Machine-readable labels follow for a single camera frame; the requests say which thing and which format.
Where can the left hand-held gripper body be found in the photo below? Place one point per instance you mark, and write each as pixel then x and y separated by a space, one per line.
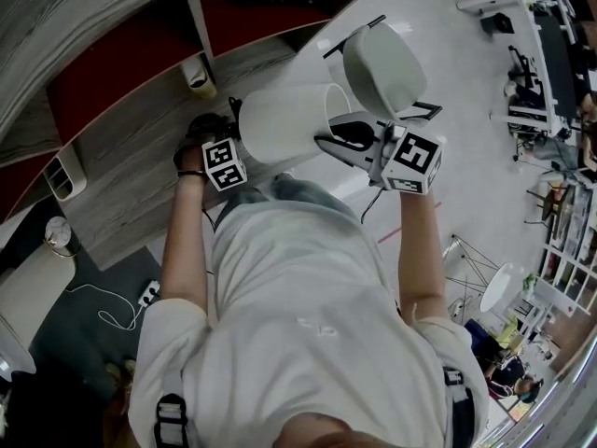
pixel 226 166

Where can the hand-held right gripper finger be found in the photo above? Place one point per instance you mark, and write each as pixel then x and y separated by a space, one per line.
pixel 345 149

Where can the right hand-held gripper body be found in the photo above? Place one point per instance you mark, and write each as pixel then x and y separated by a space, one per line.
pixel 412 157

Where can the person's left forearm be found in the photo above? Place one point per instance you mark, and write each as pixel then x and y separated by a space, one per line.
pixel 184 250

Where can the person's right forearm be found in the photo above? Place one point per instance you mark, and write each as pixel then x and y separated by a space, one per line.
pixel 420 250

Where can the wooden desk with shelves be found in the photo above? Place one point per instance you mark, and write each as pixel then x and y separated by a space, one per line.
pixel 140 157

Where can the white desk organizer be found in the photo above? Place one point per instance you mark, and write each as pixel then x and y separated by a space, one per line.
pixel 74 166

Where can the person's left hand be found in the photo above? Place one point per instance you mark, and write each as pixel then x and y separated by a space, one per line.
pixel 191 157

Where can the cream tall container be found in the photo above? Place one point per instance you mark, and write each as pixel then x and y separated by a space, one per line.
pixel 205 92

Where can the grey padded chair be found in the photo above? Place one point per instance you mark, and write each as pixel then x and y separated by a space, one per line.
pixel 382 59

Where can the black office chair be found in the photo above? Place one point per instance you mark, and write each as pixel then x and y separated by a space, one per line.
pixel 526 70

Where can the white power strip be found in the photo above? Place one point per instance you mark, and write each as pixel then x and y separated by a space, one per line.
pixel 149 292

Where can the round white table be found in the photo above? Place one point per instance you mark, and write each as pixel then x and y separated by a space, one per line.
pixel 501 287

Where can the black box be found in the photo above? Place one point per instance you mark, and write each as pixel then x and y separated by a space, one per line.
pixel 498 23

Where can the person's white shirt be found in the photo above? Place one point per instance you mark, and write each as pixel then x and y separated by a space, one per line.
pixel 303 320

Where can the long white workbench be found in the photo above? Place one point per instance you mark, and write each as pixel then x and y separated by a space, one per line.
pixel 555 54

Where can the white shelf unit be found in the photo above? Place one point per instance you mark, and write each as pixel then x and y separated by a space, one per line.
pixel 573 269

